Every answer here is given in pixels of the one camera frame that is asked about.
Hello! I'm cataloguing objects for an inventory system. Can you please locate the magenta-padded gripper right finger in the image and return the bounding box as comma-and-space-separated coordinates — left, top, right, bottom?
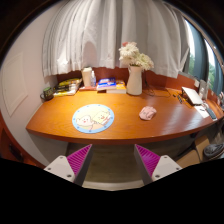
134, 143, 183, 185

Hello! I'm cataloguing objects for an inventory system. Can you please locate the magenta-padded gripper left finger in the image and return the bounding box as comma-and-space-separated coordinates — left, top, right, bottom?
43, 143, 94, 187

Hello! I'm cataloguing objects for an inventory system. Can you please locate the pink computer mouse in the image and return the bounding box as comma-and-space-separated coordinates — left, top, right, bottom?
138, 105, 158, 121

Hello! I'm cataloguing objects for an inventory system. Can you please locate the round cartoon-print mouse pad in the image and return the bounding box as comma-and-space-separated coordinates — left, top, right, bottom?
71, 103, 116, 134

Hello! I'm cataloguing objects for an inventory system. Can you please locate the reddish wooden cabinet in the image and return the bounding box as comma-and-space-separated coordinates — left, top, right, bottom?
0, 113, 44, 168

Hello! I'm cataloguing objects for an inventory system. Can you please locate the dark waste bin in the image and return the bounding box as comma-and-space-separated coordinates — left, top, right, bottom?
203, 143, 224, 160

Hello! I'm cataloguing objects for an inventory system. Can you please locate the white paper sheet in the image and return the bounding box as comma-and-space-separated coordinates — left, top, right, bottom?
194, 105, 211, 119

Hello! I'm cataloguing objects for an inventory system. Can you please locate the green and black mug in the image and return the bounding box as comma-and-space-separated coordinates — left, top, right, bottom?
40, 86, 55, 102

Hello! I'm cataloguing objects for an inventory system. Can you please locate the dark phone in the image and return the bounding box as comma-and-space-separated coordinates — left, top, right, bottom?
205, 106, 218, 121

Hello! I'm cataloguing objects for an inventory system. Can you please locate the silver laptop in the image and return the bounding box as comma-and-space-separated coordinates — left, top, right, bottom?
181, 86, 204, 106

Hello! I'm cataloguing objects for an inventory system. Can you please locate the yellow and black book stack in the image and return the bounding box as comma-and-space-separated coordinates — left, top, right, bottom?
53, 77, 83, 98

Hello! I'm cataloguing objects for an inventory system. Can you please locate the red-brown book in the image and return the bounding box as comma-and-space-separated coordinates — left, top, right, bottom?
78, 85, 98, 92

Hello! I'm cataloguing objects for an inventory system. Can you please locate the white ceramic vase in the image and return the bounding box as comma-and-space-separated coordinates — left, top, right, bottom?
126, 65, 144, 96

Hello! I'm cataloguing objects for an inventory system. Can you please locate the white upright device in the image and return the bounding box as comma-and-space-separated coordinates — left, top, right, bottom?
198, 79, 208, 100

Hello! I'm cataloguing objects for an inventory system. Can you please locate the clear sanitizer spray bottle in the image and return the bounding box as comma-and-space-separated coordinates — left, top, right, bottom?
90, 70, 97, 88

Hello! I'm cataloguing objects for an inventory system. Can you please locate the cream lidded tumbler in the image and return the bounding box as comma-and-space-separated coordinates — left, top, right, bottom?
81, 66, 93, 88

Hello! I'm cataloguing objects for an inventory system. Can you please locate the blue book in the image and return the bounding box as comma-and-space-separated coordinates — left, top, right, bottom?
96, 77, 117, 91

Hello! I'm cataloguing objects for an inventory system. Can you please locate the white flower bouquet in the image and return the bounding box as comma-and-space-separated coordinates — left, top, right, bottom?
118, 41, 155, 72

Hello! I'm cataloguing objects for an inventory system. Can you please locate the window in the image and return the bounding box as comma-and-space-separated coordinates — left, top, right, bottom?
184, 19, 224, 98

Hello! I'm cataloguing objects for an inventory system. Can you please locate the white sheer curtain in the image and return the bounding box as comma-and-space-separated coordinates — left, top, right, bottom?
41, 0, 191, 79

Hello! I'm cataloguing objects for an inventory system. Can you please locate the black cable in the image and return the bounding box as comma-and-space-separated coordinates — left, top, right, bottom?
143, 71, 173, 98

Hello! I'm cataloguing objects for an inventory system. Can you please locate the white wall panel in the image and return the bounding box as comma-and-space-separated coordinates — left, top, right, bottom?
1, 53, 29, 118

